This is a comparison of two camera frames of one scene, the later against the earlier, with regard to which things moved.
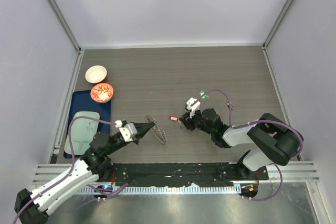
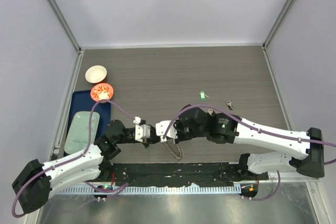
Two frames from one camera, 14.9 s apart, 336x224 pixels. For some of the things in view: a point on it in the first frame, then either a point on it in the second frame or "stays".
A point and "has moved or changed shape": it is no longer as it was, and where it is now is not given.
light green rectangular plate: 83,131 stays
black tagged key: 231,106 stays
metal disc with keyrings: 157,131 has moved or changed shape
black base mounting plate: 143,175 stays
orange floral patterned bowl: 102,93 stays
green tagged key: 201,93 stays
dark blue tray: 82,101 stays
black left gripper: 143,128 -> 153,138
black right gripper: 188,121 -> 180,137
